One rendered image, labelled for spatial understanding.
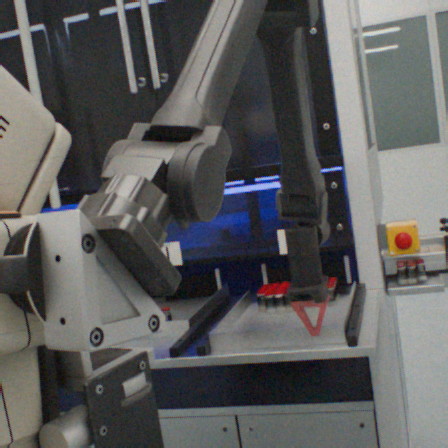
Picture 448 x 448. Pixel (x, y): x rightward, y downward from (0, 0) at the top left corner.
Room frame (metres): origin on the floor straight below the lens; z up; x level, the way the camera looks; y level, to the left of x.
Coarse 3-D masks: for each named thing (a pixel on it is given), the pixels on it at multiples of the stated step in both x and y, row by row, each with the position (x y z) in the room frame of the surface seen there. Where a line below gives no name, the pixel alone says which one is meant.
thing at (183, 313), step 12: (168, 300) 1.67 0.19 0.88; (180, 300) 1.66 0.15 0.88; (192, 300) 1.63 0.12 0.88; (204, 300) 1.61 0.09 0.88; (216, 300) 1.52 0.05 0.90; (180, 312) 1.52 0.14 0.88; (192, 312) 1.50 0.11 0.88; (204, 312) 1.42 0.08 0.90; (168, 324) 1.32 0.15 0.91; (180, 324) 1.31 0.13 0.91; (192, 324) 1.33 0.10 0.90; (156, 336) 1.33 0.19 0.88; (168, 336) 1.32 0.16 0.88; (180, 336) 1.32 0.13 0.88
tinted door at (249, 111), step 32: (160, 0) 1.58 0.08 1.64; (192, 0) 1.56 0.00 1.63; (320, 0) 1.48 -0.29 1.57; (160, 32) 1.58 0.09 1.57; (192, 32) 1.56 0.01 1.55; (160, 64) 1.59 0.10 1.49; (256, 64) 1.52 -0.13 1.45; (160, 96) 1.59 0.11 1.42; (256, 96) 1.53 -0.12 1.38; (224, 128) 1.55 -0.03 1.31; (256, 128) 1.53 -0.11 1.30; (256, 160) 1.53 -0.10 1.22
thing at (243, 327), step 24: (240, 312) 1.40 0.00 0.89; (264, 312) 1.40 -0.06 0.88; (312, 312) 1.34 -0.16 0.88; (336, 312) 1.31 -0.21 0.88; (216, 336) 1.18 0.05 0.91; (240, 336) 1.16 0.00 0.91; (264, 336) 1.15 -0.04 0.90; (288, 336) 1.14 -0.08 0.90; (312, 336) 1.13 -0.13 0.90; (336, 336) 1.11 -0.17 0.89
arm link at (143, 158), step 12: (132, 144) 0.63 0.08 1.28; (144, 144) 0.63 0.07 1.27; (156, 144) 0.62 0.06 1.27; (168, 144) 0.62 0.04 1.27; (120, 156) 0.60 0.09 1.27; (132, 156) 0.60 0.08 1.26; (144, 156) 0.60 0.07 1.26; (156, 156) 0.61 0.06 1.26; (168, 156) 0.60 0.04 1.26; (108, 168) 0.59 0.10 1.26; (120, 168) 0.59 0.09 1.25; (132, 168) 0.59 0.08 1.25; (144, 168) 0.58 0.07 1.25; (156, 168) 0.58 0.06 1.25; (156, 180) 0.58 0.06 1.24
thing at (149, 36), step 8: (144, 0) 1.52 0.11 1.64; (144, 8) 1.52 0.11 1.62; (144, 16) 1.52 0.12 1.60; (144, 24) 1.52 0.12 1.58; (152, 32) 1.52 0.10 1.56; (152, 40) 1.52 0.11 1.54; (152, 48) 1.52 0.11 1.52; (152, 56) 1.52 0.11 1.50; (152, 64) 1.52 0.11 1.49; (152, 72) 1.52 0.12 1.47; (160, 80) 1.52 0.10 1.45
